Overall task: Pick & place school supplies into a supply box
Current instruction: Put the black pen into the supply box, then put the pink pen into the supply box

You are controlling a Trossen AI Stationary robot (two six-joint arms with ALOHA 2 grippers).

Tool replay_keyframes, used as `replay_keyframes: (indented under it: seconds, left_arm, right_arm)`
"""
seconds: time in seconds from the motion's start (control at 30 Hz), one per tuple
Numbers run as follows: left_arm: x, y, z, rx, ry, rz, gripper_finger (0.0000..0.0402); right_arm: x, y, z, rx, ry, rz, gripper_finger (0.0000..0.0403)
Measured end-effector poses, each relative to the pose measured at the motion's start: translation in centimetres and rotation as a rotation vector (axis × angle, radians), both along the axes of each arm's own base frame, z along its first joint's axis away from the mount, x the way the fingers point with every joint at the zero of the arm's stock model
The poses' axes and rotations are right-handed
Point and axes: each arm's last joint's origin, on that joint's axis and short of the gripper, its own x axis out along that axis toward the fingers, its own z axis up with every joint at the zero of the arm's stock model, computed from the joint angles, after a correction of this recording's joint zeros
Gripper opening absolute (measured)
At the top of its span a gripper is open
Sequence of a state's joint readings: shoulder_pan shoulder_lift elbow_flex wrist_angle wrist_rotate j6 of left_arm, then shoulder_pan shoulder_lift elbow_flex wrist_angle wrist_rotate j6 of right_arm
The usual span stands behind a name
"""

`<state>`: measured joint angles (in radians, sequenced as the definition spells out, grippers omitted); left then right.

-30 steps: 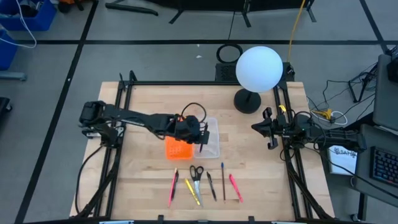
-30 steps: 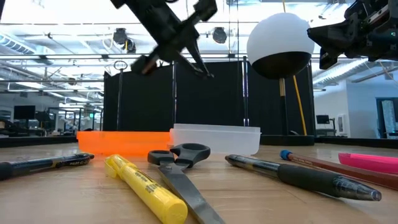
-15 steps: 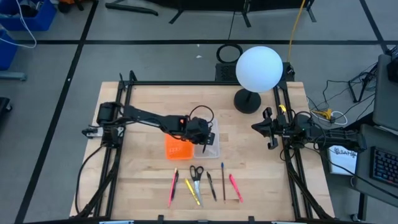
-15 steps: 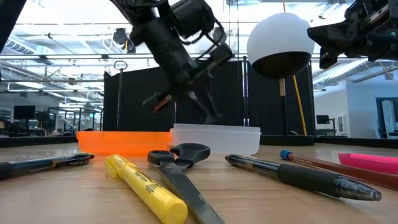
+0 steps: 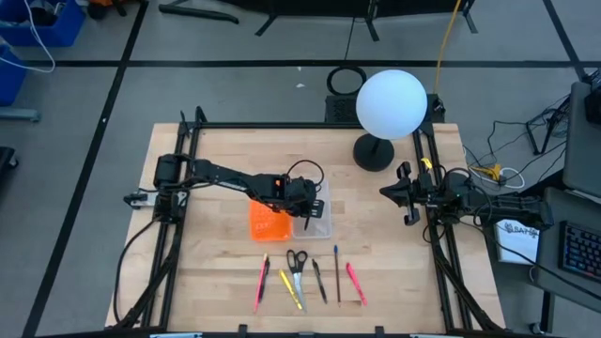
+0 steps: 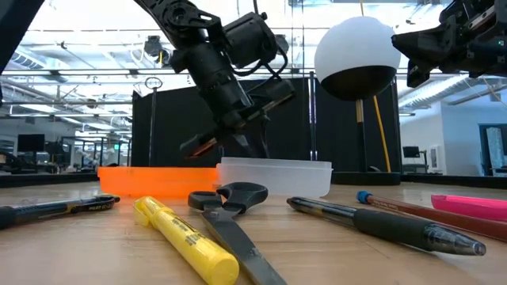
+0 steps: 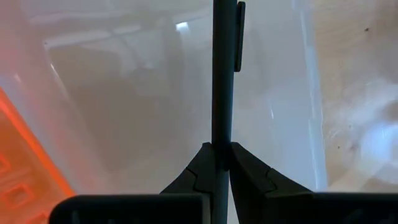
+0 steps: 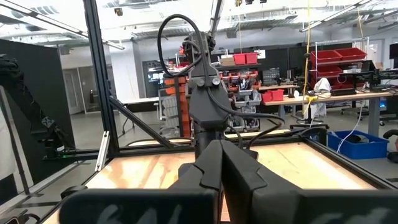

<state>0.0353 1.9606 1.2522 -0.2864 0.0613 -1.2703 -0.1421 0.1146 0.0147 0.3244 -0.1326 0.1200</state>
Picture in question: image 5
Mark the black aluminium rig frame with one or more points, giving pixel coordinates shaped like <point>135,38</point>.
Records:
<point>305,125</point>

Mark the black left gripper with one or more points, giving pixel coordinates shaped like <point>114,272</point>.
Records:
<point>303,195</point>

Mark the black gel pen rubber grip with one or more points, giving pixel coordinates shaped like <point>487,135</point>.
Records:
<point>319,281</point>

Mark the grey metal bar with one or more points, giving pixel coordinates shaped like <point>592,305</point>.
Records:
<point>19,115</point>

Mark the black partition screen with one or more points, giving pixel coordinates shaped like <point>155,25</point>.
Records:
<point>328,5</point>

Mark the small blue plastic bin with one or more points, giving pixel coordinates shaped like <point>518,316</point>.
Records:
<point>9,80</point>

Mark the clear plastic supply box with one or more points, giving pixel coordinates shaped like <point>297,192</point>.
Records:
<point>319,230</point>

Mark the small black box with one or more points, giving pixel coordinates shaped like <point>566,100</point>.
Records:
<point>436,110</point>

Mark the grey desk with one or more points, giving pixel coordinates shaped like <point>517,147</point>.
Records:
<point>548,263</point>

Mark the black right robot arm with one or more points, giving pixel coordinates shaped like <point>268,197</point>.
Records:
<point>512,206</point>

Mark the white globe lamp black base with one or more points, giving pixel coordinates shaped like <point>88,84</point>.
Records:
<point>391,104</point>

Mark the long slim pink highlighter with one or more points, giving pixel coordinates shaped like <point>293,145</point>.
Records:
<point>257,304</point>

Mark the large blue plastic bin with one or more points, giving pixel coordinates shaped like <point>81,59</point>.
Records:
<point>70,28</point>

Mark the grey side table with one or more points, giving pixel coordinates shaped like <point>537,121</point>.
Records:
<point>580,150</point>

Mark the orange plastic box lid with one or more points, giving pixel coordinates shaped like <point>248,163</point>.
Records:
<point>270,227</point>

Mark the white paper with logo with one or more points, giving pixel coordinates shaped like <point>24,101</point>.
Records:
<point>516,244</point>

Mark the black vented box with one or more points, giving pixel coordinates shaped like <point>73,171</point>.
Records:
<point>340,110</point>

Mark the black keyboard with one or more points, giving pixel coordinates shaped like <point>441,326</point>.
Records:
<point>582,251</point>

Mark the short pink highlighter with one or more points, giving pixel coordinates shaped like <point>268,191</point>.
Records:
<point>357,284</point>

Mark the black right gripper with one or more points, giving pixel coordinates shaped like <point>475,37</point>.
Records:
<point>418,192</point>

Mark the pencil with blue eraser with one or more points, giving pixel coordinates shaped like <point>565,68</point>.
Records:
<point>337,274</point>

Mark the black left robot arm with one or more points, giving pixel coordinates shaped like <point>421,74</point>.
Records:
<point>225,176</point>

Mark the yellow highlighter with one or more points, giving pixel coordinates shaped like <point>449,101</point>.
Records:
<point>291,289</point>

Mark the yellow tag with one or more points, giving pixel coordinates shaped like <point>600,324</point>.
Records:
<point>426,164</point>

